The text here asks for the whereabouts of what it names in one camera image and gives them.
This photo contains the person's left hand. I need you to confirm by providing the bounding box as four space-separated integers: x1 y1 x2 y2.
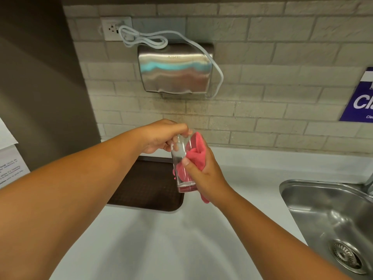
140 119 193 154

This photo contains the person's right hand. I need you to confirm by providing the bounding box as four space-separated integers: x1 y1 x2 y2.
181 146 234 205

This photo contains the pink cleaning cloth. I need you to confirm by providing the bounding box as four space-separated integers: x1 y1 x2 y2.
174 132 210 204

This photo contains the clear drinking glass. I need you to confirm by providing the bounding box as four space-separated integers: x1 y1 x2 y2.
171 134 198 193

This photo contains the person's right forearm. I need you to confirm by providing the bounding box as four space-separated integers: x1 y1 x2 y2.
214 186 350 280

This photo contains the person's left forearm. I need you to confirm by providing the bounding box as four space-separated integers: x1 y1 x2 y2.
0 125 146 280

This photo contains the brown plastic tray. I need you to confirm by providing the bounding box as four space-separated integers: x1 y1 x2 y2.
107 156 185 212

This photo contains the stainless steel hand dryer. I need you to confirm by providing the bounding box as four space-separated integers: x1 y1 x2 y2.
138 43 215 98

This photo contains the stainless steel sink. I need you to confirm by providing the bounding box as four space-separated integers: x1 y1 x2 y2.
279 180 373 275

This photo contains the white paper notice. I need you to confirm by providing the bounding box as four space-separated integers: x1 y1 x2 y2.
0 144 31 189

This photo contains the white paper sheet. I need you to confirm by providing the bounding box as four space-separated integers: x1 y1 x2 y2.
0 118 19 150

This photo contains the sink drain strainer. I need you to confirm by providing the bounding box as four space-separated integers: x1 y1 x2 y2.
329 240 368 274

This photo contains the white power cable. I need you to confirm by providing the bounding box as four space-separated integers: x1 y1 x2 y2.
118 24 224 99

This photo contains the white wall socket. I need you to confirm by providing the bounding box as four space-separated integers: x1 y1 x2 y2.
100 16 133 41

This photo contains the purple wall sign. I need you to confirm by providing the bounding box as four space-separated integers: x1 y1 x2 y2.
339 67 373 123

